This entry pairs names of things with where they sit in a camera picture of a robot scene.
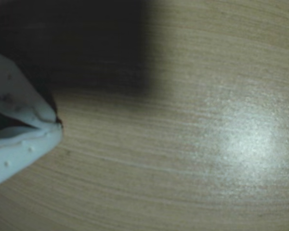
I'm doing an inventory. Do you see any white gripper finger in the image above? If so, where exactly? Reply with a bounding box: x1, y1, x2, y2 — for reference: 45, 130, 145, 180
0, 49, 63, 129
0, 124, 64, 191

